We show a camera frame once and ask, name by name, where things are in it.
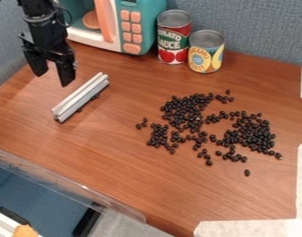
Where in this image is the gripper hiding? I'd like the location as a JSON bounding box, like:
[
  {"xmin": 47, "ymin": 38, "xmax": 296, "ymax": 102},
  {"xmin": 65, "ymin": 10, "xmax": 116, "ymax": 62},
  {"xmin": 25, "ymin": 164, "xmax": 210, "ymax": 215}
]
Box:
[{"xmin": 17, "ymin": 8, "xmax": 80, "ymax": 88}]

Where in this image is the pile of black beans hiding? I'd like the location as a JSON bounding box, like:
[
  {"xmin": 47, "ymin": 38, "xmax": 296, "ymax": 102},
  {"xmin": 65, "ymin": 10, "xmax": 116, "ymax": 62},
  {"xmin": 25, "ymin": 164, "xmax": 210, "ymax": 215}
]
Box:
[{"xmin": 134, "ymin": 89, "xmax": 283, "ymax": 178}]

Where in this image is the silver metal bar tool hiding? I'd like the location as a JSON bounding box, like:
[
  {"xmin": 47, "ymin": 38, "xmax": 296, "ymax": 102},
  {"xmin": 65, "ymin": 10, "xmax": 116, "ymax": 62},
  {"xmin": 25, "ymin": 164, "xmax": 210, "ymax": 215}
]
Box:
[{"xmin": 50, "ymin": 71, "xmax": 112, "ymax": 124}]

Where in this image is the toy microwave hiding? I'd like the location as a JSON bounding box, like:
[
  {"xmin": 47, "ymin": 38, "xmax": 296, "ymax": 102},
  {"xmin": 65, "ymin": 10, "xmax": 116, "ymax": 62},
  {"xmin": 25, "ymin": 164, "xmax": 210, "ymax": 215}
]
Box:
[{"xmin": 57, "ymin": 0, "xmax": 169, "ymax": 56}]

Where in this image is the red tomato sauce can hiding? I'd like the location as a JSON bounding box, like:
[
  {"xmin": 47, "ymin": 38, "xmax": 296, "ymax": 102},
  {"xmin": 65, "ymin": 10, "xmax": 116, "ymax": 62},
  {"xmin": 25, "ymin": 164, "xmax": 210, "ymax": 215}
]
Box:
[{"xmin": 156, "ymin": 8, "xmax": 194, "ymax": 66}]

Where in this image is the yellow pineapple can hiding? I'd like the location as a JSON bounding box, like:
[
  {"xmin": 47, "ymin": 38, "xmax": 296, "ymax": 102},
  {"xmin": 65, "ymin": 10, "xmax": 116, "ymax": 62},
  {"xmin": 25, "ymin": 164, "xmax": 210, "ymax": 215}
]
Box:
[{"xmin": 186, "ymin": 29, "xmax": 227, "ymax": 75}]

